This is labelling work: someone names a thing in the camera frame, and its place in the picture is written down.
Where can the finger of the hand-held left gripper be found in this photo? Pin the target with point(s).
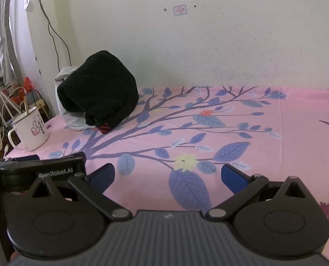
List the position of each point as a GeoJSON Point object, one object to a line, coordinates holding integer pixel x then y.
{"type": "Point", "coordinates": [28, 158]}

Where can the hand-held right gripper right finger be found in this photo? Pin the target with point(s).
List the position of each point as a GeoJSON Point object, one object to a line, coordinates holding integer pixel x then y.
{"type": "Point", "coordinates": [233, 178]}

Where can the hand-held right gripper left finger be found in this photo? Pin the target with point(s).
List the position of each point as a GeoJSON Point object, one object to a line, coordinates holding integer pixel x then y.
{"type": "Point", "coordinates": [103, 176]}

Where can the black patterned sweater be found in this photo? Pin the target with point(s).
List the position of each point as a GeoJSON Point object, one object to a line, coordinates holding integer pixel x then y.
{"type": "Point", "coordinates": [103, 88]}

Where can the white enamel mug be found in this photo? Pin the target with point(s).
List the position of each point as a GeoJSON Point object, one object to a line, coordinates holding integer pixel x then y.
{"type": "Point", "coordinates": [31, 133]}

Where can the pink floral bed sheet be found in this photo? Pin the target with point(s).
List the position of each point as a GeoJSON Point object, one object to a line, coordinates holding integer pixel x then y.
{"type": "Point", "coordinates": [264, 149]}

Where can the light grey garment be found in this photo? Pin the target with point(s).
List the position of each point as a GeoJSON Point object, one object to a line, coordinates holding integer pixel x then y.
{"type": "Point", "coordinates": [73, 122]}

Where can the red plastic bag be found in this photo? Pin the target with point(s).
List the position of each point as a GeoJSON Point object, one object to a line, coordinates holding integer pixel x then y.
{"type": "Point", "coordinates": [28, 84]}

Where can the white curtain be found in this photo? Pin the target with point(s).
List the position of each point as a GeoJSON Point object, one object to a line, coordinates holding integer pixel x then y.
{"type": "Point", "coordinates": [17, 33]}

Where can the white wall hook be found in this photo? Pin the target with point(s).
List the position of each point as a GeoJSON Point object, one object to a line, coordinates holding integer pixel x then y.
{"type": "Point", "coordinates": [27, 2]}

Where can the pink wall sticker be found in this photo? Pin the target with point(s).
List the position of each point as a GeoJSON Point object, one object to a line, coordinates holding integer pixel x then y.
{"type": "Point", "coordinates": [180, 10]}

